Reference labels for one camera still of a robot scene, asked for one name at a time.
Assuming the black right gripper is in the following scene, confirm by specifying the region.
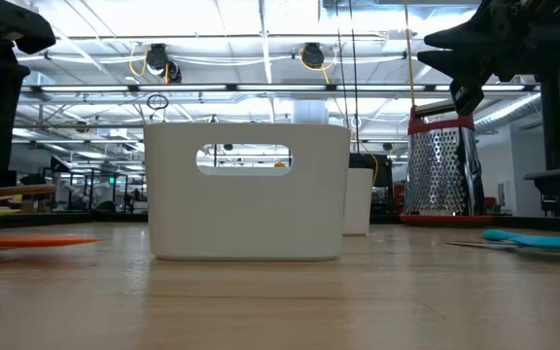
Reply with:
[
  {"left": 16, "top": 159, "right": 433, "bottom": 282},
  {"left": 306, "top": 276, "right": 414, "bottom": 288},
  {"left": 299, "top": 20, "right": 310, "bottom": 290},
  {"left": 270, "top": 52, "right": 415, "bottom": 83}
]
[{"left": 417, "top": 0, "right": 548, "bottom": 117}]

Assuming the orange silicone spatula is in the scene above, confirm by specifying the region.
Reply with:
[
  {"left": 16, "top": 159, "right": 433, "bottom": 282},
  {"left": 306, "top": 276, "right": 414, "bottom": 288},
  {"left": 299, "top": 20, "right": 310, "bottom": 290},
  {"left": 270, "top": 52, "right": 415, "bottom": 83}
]
[{"left": 0, "top": 233, "right": 103, "bottom": 250}]

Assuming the cream handled table knife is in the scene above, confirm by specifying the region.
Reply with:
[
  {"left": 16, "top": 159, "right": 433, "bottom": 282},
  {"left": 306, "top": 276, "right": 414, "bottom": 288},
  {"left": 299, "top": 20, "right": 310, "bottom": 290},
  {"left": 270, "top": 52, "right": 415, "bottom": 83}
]
[{"left": 446, "top": 240, "right": 560, "bottom": 260}]

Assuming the blue silicone spatula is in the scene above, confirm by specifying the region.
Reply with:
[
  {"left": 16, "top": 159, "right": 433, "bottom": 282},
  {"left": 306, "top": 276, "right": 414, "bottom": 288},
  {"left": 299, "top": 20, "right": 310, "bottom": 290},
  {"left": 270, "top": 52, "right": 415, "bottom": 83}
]
[{"left": 482, "top": 228, "right": 560, "bottom": 252}]

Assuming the black monitor stand pole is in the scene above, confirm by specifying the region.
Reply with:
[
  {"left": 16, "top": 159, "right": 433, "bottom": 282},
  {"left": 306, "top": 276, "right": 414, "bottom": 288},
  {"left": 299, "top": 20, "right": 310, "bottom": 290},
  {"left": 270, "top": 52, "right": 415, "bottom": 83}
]
[{"left": 539, "top": 72, "right": 560, "bottom": 218}]

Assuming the black equipment box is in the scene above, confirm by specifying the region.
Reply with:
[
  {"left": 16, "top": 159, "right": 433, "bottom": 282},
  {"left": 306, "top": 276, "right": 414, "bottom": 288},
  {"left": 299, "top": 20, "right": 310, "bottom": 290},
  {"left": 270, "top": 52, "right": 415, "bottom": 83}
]
[{"left": 349, "top": 153, "right": 394, "bottom": 216}]

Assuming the white round column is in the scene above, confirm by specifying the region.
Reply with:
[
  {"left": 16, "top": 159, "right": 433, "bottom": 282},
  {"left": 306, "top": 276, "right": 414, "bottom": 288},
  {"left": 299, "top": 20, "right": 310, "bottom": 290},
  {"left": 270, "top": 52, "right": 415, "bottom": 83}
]
[{"left": 292, "top": 99, "right": 331, "bottom": 125}]

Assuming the long ceiling light strip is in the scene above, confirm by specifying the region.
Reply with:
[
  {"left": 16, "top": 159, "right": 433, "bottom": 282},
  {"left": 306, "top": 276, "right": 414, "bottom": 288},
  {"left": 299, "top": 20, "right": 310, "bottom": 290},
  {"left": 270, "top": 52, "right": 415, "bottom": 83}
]
[{"left": 19, "top": 84, "right": 539, "bottom": 93}]

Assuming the yellow hanging power cable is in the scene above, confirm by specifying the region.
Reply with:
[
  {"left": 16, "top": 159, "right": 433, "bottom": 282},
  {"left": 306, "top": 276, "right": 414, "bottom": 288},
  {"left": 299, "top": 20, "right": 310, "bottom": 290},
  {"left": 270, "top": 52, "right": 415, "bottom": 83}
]
[{"left": 402, "top": 0, "right": 416, "bottom": 109}]

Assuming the black hanging cable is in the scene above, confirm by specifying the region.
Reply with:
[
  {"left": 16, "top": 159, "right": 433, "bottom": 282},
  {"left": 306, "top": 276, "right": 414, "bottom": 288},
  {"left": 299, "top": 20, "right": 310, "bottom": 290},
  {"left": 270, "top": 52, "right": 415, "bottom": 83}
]
[
  {"left": 333, "top": 0, "right": 350, "bottom": 128},
  {"left": 347, "top": 0, "right": 361, "bottom": 156}
]

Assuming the red handled metal box grater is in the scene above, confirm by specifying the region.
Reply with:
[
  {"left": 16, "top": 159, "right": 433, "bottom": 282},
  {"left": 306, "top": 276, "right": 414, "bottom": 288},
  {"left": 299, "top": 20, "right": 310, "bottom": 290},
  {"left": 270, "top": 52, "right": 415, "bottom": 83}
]
[{"left": 400, "top": 99, "right": 494, "bottom": 226}]

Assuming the black ceiling cable reel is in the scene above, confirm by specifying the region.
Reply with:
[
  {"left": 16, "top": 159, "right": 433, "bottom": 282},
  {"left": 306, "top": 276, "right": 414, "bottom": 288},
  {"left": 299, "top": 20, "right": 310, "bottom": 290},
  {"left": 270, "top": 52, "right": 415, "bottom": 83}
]
[
  {"left": 298, "top": 42, "right": 328, "bottom": 70},
  {"left": 144, "top": 42, "right": 183, "bottom": 85}
]

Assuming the white plastic handled bin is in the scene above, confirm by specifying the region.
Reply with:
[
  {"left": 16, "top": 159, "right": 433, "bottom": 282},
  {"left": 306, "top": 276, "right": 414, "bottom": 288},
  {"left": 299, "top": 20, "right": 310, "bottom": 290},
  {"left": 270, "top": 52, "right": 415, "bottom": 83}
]
[
  {"left": 143, "top": 122, "right": 352, "bottom": 263},
  {"left": 342, "top": 167, "right": 375, "bottom": 237}
]

